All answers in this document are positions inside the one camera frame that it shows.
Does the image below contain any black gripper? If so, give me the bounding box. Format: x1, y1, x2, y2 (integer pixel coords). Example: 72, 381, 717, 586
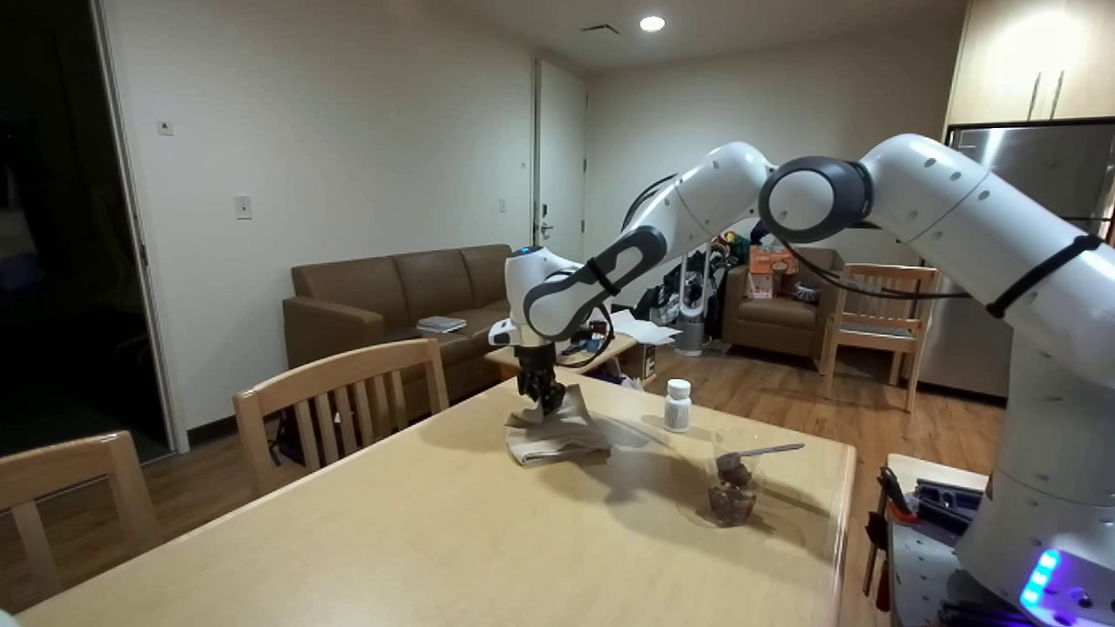
514, 345, 574, 429

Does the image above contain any white ribbed towel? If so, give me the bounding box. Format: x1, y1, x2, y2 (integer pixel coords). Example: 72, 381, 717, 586
502, 385, 618, 469

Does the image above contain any white pill bottle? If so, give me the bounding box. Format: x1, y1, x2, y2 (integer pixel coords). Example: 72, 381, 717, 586
662, 375, 696, 433

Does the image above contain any grey book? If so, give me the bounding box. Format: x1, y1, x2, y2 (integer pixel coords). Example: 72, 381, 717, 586
416, 312, 470, 342

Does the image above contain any brown leather sofa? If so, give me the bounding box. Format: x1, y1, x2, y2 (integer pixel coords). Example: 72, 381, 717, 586
281, 241, 518, 403

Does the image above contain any wooden slat-back chair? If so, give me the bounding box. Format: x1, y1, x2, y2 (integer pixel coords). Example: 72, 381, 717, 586
0, 429, 159, 608
229, 334, 454, 497
816, 256, 942, 412

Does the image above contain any brown armchair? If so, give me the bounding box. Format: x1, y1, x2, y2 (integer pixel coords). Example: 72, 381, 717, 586
720, 245, 845, 362

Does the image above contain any orange box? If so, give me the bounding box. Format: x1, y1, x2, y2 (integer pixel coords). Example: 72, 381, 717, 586
746, 245, 779, 302

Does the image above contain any white door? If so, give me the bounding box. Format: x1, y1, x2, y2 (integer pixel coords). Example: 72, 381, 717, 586
532, 57, 593, 268

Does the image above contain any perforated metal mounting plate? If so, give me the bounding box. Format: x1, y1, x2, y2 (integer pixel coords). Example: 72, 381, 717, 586
881, 519, 985, 627

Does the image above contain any stainless steel fridge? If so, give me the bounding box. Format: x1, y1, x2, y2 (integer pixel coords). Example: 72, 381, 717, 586
915, 115, 1115, 403

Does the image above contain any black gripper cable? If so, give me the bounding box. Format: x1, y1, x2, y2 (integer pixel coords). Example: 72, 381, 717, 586
554, 302, 621, 374

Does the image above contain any cream wall cabinet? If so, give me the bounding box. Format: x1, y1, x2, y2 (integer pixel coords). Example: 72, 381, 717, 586
942, 0, 1115, 133

